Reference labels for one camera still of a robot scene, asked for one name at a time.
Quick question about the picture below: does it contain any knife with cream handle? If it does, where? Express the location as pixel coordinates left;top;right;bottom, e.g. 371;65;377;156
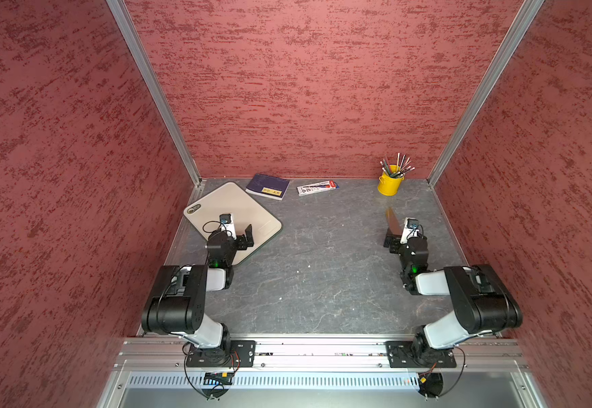
385;207;403;241

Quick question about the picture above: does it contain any beige cutting board green rim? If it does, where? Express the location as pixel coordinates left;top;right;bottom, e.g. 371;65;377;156
183;182;282;265

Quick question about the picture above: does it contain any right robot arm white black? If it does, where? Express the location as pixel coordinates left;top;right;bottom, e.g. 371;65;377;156
384;231;523;369

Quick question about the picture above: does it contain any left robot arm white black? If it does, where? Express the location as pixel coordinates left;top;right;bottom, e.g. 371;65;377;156
141;224;256;370

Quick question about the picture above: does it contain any dark blue notebook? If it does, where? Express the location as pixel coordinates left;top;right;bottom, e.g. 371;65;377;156
245;173;290;201

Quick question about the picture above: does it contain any yellow pencil cup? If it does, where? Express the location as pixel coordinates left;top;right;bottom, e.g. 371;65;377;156
378;165;404;197

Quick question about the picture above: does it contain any bundle of pencils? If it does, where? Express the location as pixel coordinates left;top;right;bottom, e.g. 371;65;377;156
379;153;416;179

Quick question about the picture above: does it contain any white red blue box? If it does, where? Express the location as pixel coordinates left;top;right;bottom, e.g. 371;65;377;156
297;180;338;197

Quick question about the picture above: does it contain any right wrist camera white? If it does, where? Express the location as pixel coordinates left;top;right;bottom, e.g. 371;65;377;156
401;218;421;244

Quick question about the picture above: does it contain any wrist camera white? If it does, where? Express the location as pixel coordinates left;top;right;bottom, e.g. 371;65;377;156
401;218;421;244
219;214;236;236

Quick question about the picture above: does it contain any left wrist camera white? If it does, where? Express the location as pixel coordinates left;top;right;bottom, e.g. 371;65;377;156
219;214;236;236

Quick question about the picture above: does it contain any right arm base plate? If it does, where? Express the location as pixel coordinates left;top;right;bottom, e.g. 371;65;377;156
384;341;457;369

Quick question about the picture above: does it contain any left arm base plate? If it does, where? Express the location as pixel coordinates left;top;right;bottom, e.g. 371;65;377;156
185;340;257;370

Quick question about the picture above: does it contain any aluminium front rail frame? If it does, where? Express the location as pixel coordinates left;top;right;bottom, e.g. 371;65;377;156
98;334;546;407

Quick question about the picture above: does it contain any left corner aluminium post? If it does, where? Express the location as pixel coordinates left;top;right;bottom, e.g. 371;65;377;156
106;0;202;186

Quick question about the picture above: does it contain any corner aluminium post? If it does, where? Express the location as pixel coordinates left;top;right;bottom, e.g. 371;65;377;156
428;0;544;188
106;0;202;186

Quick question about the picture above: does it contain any right corner aluminium post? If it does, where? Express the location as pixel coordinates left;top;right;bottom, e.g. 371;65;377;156
428;0;544;188

